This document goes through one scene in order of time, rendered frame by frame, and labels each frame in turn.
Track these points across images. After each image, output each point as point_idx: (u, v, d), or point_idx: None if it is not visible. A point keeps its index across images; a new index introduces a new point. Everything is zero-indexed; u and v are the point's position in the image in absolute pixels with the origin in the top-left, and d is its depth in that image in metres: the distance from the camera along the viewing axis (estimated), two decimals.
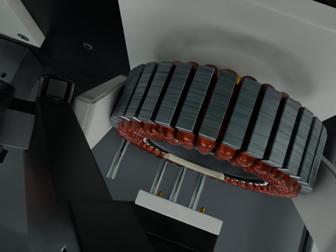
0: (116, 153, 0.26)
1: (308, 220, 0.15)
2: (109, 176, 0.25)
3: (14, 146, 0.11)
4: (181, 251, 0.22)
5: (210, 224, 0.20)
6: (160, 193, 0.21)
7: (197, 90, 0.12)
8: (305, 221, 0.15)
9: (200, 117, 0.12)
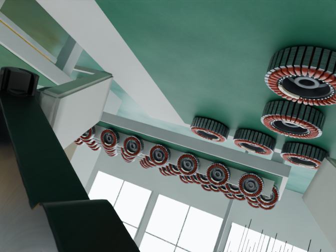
0: None
1: (332, 237, 0.14)
2: None
3: None
4: None
5: None
6: None
7: None
8: (328, 238, 0.14)
9: None
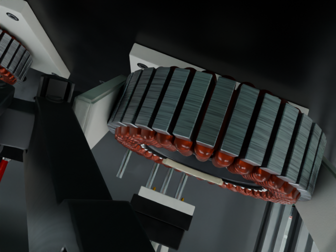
0: (123, 159, 0.37)
1: (308, 220, 0.15)
2: (118, 176, 0.36)
3: (14, 146, 0.11)
4: (168, 226, 0.33)
5: (186, 208, 0.31)
6: (154, 188, 0.32)
7: None
8: (305, 221, 0.15)
9: None
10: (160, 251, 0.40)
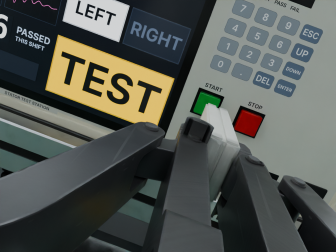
0: None
1: None
2: None
3: (162, 180, 0.12)
4: None
5: None
6: None
7: None
8: None
9: None
10: None
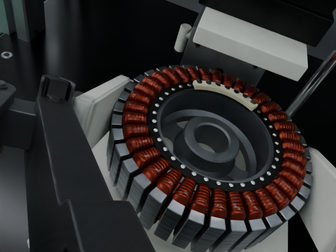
0: (323, 79, 0.21)
1: (307, 220, 0.15)
2: None
3: (15, 146, 0.11)
4: None
5: (208, 39, 0.16)
6: None
7: None
8: (304, 221, 0.15)
9: None
10: None
